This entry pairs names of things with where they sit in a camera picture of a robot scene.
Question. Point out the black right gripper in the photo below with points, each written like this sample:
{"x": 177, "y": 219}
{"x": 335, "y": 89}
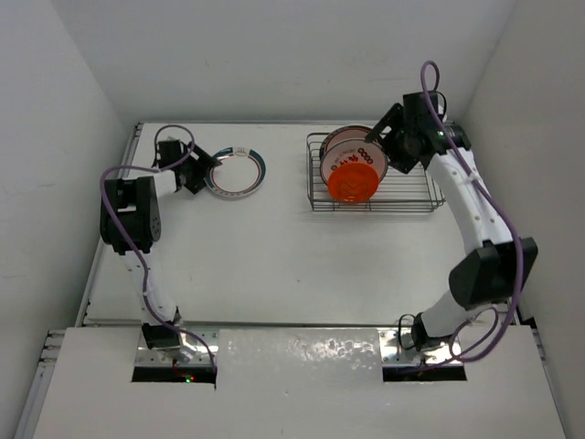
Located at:
{"x": 396, "y": 118}

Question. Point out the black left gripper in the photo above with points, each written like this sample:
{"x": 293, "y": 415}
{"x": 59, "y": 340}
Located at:
{"x": 199, "y": 181}

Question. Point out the white plate teal rim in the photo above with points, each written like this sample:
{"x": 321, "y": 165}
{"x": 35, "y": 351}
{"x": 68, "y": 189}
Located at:
{"x": 239, "y": 173}

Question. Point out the white plate red characters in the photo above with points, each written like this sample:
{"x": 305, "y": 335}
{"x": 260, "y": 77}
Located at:
{"x": 353, "y": 151}

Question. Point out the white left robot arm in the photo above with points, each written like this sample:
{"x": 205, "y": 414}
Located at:
{"x": 131, "y": 224}

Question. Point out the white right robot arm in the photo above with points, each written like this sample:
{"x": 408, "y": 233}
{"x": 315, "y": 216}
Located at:
{"x": 497, "y": 260}

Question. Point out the white plate dark red rim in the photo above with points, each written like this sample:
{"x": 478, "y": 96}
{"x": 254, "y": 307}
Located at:
{"x": 354, "y": 131}

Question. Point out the orange plastic plate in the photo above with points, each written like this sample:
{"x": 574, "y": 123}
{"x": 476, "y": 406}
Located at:
{"x": 353, "y": 183}

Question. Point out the metal wire dish rack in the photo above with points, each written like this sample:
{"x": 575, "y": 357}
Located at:
{"x": 414, "y": 193}

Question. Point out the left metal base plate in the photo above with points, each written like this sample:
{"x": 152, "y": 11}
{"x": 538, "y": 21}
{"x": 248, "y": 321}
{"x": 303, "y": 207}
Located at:
{"x": 189, "y": 353}

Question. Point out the metal base plate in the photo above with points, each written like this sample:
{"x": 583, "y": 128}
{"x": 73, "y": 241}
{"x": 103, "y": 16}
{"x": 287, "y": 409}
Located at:
{"x": 189, "y": 353}
{"x": 397, "y": 350}

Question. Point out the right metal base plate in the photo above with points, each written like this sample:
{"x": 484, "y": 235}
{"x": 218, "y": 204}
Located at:
{"x": 397, "y": 350}

